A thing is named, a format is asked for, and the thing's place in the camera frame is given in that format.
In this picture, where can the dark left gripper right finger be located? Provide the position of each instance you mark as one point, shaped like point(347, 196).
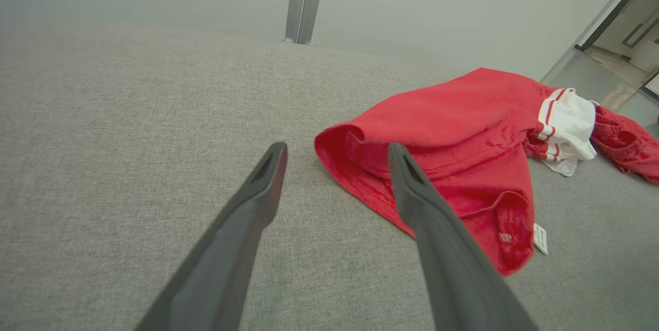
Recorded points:
point(453, 269)

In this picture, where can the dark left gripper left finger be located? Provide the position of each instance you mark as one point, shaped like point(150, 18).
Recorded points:
point(231, 248)

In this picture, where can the red shirt white sleeves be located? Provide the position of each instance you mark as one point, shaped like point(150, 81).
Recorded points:
point(463, 125)

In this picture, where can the grey metal post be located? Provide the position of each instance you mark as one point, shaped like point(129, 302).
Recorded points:
point(305, 1)

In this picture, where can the dark door frame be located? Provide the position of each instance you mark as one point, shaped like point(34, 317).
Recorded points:
point(615, 6)

